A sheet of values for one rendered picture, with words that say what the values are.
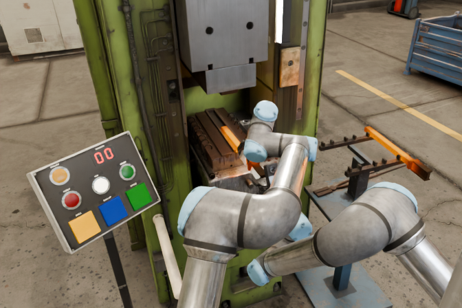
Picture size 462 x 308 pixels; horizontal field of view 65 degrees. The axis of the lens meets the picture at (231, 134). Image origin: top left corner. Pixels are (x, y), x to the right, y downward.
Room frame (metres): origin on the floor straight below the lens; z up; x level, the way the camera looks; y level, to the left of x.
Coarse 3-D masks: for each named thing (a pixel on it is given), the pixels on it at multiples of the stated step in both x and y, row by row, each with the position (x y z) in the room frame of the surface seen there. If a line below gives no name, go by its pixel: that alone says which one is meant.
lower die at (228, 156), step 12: (192, 120) 1.60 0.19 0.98; (204, 120) 1.57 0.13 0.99; (228, 120) 1.56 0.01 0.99; (204, 132) 1.48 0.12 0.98; (216, 132) 1.46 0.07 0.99; (240, 132) 1.44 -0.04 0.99; (204, 144) 1.37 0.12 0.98; (216, 144) 1.35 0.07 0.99; (228, 144) 1.34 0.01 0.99; (216, 156) 1.27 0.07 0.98; (228, 156) 1.27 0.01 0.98; (216, 168) 1.25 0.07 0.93
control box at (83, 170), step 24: (96, 144) 1.04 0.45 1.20; (120, 144) 1.08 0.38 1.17; (48, 168) 0.92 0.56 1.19; (72, 168) 0.95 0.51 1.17; (96, 168) 0.99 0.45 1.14; (120, 168) 1.02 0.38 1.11; (144, 168) 1.07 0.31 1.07; (48, 192) 0.88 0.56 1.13; (72, 192) 0.91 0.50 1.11; (96, 192) 0.94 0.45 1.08; (120, 192) 0.98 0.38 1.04; (48, 216) 0.87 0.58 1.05; (72, 216) 0.86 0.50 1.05; (96, 216) 0.89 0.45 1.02; (72, 240) 0.82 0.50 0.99
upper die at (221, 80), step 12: (192, 72) 1.43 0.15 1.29; (204, 72) 1.26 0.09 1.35; (216, 72) 1.26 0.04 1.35; (228, 72) 1.28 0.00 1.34; (240, 72) 1.29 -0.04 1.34; (252, 72) 1.31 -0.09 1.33; (204, 84) 1.27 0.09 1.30; (216, 84) 1.26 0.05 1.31; (228, 84) 1.28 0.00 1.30; (240, 84) 1.29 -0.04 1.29; (252, 84) 1.31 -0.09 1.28
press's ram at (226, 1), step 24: (192, 0) 1.24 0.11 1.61; (216, 0) 1.27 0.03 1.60; (240, 0) 1.30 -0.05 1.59; (264, 0) 1.33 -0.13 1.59; (192, 24) 1.24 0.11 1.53; (216, 24) 1.27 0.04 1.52; (240, 24) 1.30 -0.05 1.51; (264, 24) 1.33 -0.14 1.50; (192, 48) 1.24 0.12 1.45; (216, 48) 1.26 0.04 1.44; (240, 48) 1.29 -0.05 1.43; (264, 48) 1.33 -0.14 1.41
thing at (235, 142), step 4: (224, 128) 1.46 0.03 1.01; (224, 132) 1.43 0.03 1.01; (228, 132) 1.41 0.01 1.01; (228, 136) 1.37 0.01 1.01; (232, 136) 1.37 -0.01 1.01; (232, 140) 1.33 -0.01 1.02; (236, 140) 1.33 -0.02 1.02; (232, 144) 1.33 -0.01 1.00; (236, 144) 1.30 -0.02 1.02; (236, 148) 1.28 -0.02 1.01; (248, 164) 1.14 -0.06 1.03; (252, 164) 1.13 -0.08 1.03; (256, 164) 1.13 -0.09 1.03; (248, 168) 1.14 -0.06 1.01; (256, 168) 1.10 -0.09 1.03; (260, 168) 1.10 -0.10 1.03; (256, 172) 1.08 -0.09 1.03; (260, 172) 1.08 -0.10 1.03; (264, 172) 1.07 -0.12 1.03; (260, 176) 1.06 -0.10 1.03; (264, 176) 1.06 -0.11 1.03
